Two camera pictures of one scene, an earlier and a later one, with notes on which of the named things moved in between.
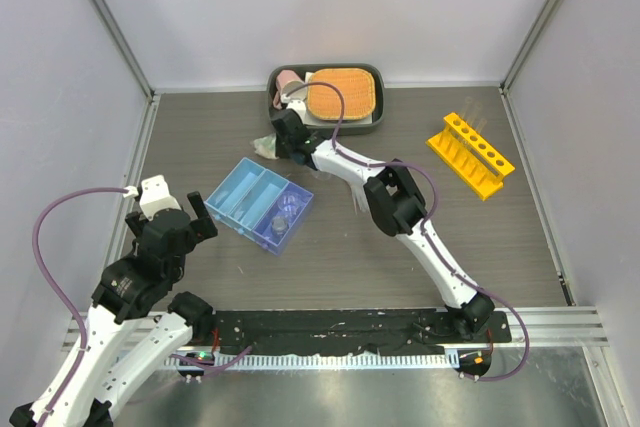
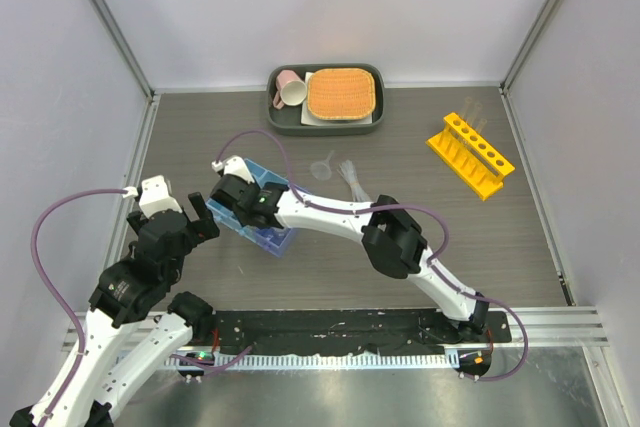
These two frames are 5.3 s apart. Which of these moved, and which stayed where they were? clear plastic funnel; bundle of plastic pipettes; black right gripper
Moved: black right gripper
Stayed: clear plastic funnel; bundle of plastic pipettes
